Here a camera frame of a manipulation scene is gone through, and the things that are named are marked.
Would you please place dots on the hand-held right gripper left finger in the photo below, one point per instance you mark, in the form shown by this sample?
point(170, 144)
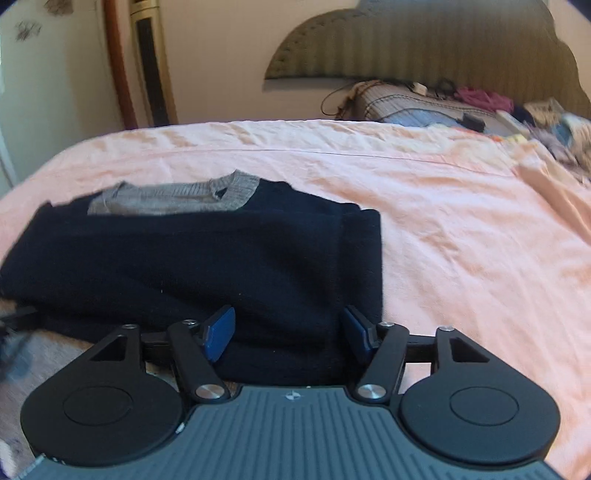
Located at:
point(220, 336)

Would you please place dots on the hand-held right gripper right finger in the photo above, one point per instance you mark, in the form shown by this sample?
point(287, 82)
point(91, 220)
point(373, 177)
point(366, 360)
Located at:
point(356, 334)

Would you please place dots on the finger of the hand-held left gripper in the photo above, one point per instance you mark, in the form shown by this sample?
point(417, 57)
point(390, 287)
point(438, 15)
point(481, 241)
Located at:
point(21, 318)

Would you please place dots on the grey sock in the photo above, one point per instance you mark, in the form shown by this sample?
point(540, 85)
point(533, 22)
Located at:
point(184, 277)

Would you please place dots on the pile of mixed clothes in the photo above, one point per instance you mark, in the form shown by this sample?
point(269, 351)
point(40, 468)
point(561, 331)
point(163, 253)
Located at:
point(558, 124)

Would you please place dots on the pink bed sheet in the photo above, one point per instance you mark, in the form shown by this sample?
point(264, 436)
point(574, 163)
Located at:
point(461, 230)

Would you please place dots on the grey striped pillow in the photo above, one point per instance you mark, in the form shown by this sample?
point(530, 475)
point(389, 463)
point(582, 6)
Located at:
point(406, 106)

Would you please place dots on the pink satin quilt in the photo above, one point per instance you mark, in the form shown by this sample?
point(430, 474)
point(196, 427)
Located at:
point(563, 194)

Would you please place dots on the white charger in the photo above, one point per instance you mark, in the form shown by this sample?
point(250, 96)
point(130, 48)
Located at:
point(419, 86)

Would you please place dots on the magenta cloth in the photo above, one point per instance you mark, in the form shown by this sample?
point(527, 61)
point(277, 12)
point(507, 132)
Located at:
point(485, 98)

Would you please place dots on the beige standing air conditioner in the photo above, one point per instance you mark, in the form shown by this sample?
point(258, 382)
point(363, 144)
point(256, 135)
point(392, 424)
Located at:
point(152, 64)

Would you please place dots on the olive padded headboard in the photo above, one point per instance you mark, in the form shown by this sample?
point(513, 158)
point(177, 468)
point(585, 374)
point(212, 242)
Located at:
point(415, 41)

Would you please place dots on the brown wooden door frame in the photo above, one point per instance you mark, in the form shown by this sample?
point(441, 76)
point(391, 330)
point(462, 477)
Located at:
point(117, 64)

